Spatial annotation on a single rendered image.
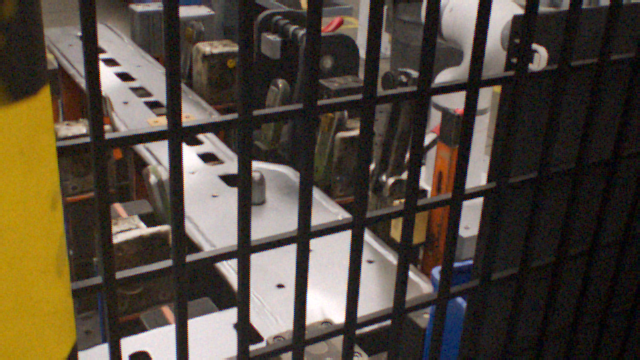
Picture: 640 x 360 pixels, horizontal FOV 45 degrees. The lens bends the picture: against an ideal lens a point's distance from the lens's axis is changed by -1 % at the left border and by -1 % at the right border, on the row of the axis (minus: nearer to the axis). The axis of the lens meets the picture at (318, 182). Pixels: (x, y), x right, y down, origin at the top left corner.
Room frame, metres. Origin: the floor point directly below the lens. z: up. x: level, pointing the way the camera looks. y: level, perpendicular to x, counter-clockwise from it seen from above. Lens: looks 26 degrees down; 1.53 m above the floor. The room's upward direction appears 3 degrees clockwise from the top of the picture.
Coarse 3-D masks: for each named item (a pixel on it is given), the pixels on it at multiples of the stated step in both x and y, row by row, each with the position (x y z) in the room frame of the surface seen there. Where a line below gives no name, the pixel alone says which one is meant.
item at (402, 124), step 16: (384, 80) 0.98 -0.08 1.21; (400, 80) 0.98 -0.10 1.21; (416, 80) 0.98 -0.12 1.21; (400, 112) 0.99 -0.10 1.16; (384, 128) 0.99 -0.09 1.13; (400, 128) 0.97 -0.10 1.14; (384, 144) 0.99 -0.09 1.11; (400, 144) 0.97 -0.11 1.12; (384, 160) 0.99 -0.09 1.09; (400, 160) 0.97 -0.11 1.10; (400, 176) 0.97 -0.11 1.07; (384, 192) 0.96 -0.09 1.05
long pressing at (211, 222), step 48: (48, 48) 1.72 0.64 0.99; (192, 96) 1.43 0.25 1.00; (144, 144) 1.19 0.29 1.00; (192, 192) 1.03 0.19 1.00; (288, 192) 1.05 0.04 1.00; (192, 240) 0.90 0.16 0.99; (336, 240) 0.91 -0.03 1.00; (288, 288) 0.79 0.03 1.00; (336, 288) 0.80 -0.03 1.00; (384, 288) 0.80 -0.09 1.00; (432, 288) 0.80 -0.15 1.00
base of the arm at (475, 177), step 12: (432, 108) 1.51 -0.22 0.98; (432, 120) 1.50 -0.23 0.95; (480, 120) 1.47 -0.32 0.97; (480, 132) 1.47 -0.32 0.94; (480, 144) 1.48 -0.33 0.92; (432, 156) 1.49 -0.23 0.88; (480, 156) 1.48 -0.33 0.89; (432, 168) 1.49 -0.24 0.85; (468, 168) 1.46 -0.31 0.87; (480, 168) 1.49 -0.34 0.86; (420, 180) 1.52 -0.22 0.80; (432, 180) 1.48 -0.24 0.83; (468, 180) 1.46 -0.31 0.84; (480, 180) 1.50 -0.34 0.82; (468, 204) 1.43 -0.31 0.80
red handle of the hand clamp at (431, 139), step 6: (456, 108) 1.04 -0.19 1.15; (438, 126) 1.02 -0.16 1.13; (432, 132) 1.02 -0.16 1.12; (438, 132) 1.02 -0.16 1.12; (426, 138) 1.02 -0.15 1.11; (432, 138) 1.01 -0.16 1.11; (438, 138) 1.01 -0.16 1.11; (426, 144) 1.01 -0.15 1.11; (432, 144) 1.01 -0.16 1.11; (426, 150) 1.00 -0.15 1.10; (408, 156) 1.00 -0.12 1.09; (408, 162) 0.99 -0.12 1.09; (384, 174) 0.98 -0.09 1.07; (402, 174) 0.99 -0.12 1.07; (384, 180) 0.97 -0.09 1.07
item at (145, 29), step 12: (132, 12) 1.87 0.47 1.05; (144, 12) 1.85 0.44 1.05; (156, 12) 1.87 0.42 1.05; (132, 24) 1.88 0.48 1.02; (144, 24) 1.85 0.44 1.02; (156, 24) 1.87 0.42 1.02; (132, 36) 1.88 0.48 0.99; (144, 36) 1.85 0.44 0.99; (156, 36) 1.87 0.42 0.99; (144, 48) 1.85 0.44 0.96; (156, 48) 1.87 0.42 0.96; (156, 60) 1.87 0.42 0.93
